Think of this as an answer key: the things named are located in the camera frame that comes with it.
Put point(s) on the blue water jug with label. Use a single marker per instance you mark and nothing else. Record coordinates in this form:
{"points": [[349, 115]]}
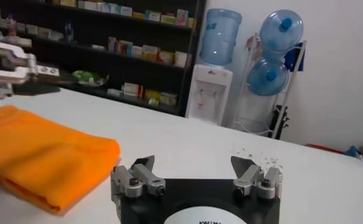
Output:
{"points": [[219, 39]]}

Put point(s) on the white water dispenser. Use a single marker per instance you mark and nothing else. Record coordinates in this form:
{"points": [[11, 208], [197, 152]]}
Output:
{"points": [[209, 97]]}

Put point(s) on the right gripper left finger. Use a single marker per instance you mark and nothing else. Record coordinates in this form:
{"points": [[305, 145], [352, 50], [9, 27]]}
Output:
{"points": [[132, 182]]}

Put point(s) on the clear bottle pink contents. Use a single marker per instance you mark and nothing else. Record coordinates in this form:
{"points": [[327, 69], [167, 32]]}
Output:
{"points": [[12, 25]]}

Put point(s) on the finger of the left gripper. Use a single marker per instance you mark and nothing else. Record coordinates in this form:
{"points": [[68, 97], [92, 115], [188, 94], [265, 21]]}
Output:
{"points": [[5, 76], [32, 89]]}

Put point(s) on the red white medicine box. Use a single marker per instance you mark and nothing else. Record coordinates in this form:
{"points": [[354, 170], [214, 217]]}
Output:
{"points": [[166, 57]]}

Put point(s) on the pink colourful upright box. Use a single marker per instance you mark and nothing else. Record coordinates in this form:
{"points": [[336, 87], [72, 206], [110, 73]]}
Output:
{"points": [[182, 17]]}

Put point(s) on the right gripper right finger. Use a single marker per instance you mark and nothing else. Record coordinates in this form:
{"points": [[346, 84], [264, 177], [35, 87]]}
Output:
{"points": [[260, 182]]}

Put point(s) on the peach hanging cloth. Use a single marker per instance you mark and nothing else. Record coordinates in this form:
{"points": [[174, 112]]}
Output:
{"points": [[253, 45]]}

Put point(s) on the orange t-shirt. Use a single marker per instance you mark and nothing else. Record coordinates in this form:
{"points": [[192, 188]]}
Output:
{"points": [[47, 152]]}

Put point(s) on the small scattered crumbs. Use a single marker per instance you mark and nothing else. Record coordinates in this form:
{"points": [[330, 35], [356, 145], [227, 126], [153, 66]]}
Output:
{"points": [[260, 158]]}

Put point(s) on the black shelving unit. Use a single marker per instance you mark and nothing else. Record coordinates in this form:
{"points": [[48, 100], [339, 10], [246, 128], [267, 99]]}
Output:
{"points": [[187, 88]]}

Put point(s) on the orange white medicine box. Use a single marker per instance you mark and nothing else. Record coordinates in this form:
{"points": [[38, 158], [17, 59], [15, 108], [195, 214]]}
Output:
{"points": [[150, 53]]}

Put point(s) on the white metal jug rack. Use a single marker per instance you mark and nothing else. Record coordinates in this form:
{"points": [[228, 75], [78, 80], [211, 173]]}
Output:
{"points": [[300, 53]]}

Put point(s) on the blue bottle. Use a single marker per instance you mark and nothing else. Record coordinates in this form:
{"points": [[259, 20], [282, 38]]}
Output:
{"points": [[69, 32]]}

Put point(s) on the white box red stripe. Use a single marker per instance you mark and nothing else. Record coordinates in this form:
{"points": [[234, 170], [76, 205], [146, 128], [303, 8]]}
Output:
{"points": [[132, 90]]}

